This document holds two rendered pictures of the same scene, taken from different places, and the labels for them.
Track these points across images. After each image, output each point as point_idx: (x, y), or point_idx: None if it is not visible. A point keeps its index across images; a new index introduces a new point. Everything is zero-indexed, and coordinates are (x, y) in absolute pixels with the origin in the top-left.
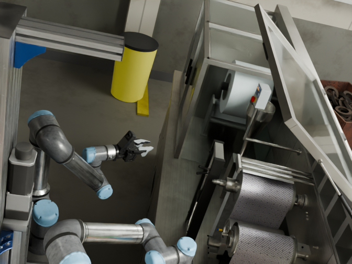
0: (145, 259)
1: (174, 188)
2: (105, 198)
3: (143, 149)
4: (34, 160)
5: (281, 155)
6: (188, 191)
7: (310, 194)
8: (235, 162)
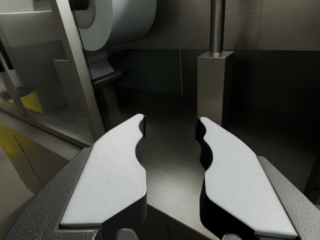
0: None
1: (187, 190)
2: None
3: (247, 170)
4: None
5: (225, 26)
6: (201, 169)
7: None
8: (226, 56)
